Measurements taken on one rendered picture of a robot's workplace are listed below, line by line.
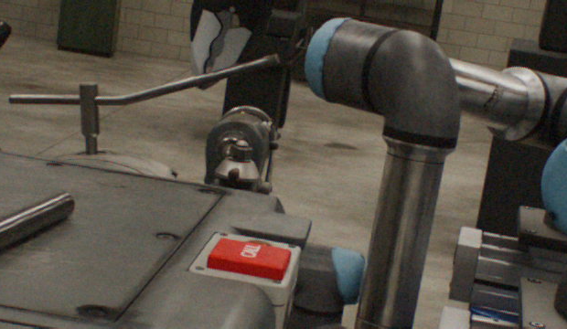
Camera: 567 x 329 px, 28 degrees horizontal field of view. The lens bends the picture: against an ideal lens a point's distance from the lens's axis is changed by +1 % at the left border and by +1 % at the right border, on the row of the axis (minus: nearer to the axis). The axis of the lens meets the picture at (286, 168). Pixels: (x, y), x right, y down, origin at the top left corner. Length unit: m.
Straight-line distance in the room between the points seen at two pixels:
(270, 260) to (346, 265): 0.68
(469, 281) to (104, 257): 0.97
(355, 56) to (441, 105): 0.14
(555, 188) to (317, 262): 0.51
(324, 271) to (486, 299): 0.32
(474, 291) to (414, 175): 0.38
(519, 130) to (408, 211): 0.39
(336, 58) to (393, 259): 0.28
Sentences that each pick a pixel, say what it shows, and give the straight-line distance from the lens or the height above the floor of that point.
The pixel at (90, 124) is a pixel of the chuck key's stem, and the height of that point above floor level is 1.27.
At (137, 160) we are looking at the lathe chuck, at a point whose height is 1.23.
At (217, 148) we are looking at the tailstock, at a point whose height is 1.08.
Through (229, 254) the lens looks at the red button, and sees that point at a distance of 0.87.
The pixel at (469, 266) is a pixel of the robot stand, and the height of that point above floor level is 1.09.
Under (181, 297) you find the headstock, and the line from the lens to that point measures 0.79.
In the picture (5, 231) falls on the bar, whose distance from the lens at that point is 0.84.
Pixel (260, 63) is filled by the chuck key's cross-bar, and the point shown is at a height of 1.38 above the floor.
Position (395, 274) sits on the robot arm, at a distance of 1.44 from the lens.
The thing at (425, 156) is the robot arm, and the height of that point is 1.28.
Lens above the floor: 1.49
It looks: 10 degrees down
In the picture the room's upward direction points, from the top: 9 degrees clockwise
